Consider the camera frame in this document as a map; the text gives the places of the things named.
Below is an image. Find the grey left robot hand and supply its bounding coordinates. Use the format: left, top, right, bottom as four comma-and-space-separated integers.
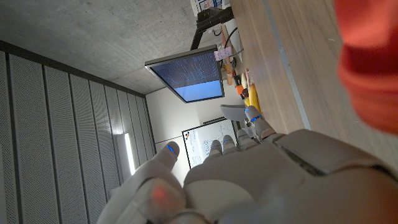
96, 105, 398, 224

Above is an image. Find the whiteboard with writing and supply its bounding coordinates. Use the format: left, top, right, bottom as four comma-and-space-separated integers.
182, 118, 239, 170

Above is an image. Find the large yellow banana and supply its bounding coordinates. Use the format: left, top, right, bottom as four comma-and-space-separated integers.
248, 83, 261, 113

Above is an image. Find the computer monitor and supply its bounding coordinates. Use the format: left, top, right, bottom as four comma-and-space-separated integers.
144, 45, 225, 104

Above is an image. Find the pink sticky note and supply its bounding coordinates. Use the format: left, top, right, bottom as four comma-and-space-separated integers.
213, 46, 233, 62

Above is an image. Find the long ceiling light strip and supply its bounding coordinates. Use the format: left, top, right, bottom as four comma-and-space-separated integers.
113, 133, 137, 181

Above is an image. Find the white canister printed label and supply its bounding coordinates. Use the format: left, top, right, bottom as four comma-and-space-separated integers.
190, 0, 231, 16

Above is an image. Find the black monitor cable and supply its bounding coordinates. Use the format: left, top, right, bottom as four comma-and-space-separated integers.
224, 27, 239, 49

